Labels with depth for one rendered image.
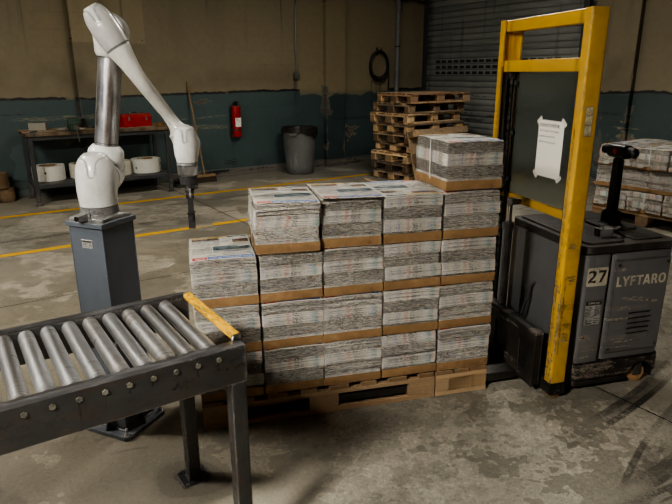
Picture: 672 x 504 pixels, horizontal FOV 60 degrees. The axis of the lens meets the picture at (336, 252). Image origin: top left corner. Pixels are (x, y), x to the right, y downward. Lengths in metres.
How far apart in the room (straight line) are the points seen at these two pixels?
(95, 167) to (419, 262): 1.48
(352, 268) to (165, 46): 7.03
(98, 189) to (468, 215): 1.64
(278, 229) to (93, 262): 0.79
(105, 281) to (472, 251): 1.67
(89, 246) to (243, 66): 7.37
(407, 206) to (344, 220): 0.30
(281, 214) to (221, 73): 7.20
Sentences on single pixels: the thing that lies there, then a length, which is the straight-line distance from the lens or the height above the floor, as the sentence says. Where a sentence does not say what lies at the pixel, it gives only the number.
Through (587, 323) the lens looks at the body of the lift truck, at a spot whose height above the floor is 0.39.
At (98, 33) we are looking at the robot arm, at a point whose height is 1.74.
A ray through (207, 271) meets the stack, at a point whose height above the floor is 0.78.
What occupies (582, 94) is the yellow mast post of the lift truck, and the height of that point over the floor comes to 1.50.
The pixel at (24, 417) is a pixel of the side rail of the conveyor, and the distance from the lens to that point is 1.71.
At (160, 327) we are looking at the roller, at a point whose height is 0.79.
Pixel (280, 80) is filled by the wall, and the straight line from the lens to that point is 10.08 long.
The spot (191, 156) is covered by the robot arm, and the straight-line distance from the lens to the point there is 2.60.
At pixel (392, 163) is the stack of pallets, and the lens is 9.05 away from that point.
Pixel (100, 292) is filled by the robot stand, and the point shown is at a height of 0.69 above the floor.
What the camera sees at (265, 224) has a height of 0.97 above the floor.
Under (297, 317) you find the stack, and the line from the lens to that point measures 2.70.
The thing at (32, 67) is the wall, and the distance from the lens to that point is 8.93.
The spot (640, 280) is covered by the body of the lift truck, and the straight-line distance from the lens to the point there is 3.31.
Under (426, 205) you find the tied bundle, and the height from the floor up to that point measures 1.00.
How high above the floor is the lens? 1.59
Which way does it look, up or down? 17 degrees down
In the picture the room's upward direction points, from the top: straight up
